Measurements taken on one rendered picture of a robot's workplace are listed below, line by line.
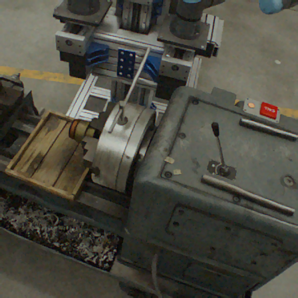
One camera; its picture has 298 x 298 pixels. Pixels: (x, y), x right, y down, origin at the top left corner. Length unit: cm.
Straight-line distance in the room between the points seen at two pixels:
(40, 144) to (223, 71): 228
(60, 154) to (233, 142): 71
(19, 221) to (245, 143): 106
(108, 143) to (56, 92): 190
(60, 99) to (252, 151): 204
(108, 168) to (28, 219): 66
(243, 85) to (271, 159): 225
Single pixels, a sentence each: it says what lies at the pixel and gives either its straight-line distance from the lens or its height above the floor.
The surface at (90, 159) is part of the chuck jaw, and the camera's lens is 118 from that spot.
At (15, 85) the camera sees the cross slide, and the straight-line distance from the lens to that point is 169.
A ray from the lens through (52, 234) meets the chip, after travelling 164.
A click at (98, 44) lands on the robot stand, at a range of 176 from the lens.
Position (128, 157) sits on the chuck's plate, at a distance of 111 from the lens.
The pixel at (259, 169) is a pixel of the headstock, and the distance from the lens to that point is 111.
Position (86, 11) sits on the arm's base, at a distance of 171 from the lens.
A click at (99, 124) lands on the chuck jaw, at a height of 113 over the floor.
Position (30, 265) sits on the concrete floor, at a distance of 223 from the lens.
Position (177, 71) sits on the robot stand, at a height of 107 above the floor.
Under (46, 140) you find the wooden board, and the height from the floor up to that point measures 89.
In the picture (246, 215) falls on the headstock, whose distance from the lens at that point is 102.
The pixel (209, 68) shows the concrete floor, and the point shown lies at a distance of 340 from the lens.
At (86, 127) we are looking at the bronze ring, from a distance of 126.
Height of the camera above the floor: 209
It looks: 52 degrees down
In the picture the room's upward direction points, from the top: 12 degrees clockwise
